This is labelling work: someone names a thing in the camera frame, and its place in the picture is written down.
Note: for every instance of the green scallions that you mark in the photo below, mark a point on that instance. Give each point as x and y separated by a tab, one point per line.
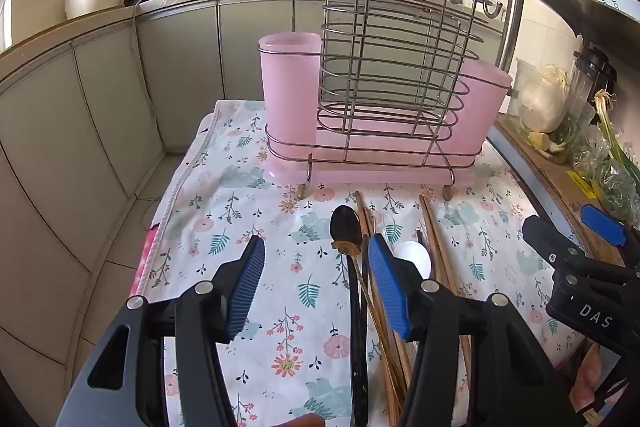
612	142

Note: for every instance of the floral tablecloth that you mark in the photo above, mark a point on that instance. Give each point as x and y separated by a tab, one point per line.
280	232

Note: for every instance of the black blender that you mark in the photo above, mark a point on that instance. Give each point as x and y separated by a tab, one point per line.
592	69

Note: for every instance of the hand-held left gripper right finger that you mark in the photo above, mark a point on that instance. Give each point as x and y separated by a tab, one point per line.
387	287

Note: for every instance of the metal shelf rack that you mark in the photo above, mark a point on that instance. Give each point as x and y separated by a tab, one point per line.
512	7

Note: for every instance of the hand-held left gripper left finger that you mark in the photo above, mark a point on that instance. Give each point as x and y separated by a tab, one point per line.
247	287

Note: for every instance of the white plastic spoon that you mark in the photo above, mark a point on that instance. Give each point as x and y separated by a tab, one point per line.
415	257

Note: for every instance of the black spoon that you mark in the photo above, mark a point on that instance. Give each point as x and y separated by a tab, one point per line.
345	227

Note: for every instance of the glass jar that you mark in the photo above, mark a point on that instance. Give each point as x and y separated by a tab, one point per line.
520	79

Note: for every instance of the short pink plastic cup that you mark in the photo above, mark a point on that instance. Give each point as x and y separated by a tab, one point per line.
482	107

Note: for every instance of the plastic bag of vegetables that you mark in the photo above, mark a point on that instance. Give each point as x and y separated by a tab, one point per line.
542	102

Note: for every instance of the pink cloth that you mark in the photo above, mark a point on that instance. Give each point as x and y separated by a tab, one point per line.
152	257

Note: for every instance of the person's left hand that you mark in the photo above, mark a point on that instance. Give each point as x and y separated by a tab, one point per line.
302	421

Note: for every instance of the brown wooden chopstick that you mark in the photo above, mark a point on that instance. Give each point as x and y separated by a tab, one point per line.
370	227
360	209

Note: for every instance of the person's right hand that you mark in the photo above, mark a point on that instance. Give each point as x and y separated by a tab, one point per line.
595	374

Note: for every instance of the grey kitchen cabinet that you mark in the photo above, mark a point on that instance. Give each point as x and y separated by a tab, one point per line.
85	132

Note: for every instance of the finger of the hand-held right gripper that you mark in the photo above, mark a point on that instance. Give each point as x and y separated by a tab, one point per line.
547	239
606	224

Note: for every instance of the pink plastic drip tray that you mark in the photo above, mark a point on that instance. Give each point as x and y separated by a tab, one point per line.
370	169

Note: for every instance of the tall pink plastic cup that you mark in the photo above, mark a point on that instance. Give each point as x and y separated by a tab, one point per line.
287	87

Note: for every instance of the thin gold metal utensil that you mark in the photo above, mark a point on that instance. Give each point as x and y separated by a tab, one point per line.
369	298

